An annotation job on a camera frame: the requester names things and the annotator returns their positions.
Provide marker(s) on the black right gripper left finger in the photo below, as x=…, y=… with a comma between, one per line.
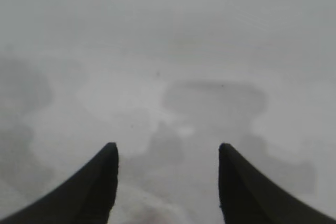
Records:
x=86, y=195

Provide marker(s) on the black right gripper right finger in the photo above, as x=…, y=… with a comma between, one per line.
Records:
x=246, y=195

